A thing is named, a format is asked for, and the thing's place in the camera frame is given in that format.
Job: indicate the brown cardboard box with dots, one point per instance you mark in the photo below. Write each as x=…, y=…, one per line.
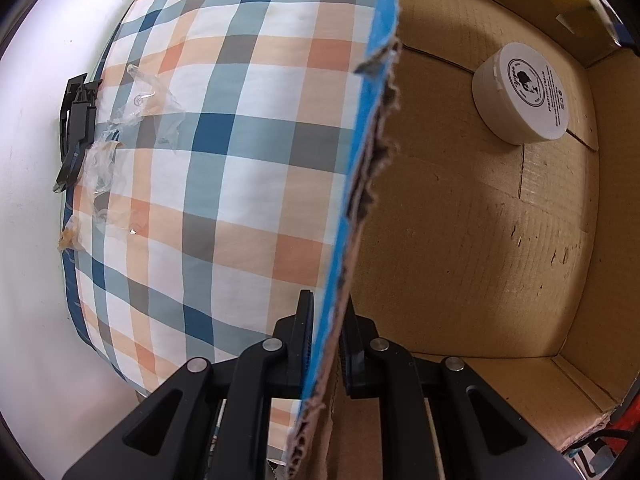
x=450, y=235

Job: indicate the crumpled clear tape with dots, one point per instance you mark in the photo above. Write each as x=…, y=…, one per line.
x=107, y=156

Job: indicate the white round jar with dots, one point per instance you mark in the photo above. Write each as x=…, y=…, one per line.
x=522, y=95

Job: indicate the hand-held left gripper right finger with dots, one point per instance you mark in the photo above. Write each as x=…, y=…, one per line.
x=350, y=356

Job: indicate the black plastic clip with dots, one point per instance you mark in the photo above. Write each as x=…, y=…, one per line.
x=77, y=120

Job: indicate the plaid checked pillow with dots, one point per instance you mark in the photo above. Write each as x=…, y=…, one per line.
x=225, y=160

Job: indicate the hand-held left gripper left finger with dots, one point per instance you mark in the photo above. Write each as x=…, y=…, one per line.
x=306, y=321

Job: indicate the red object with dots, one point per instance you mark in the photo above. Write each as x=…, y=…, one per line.
x=612, y=427

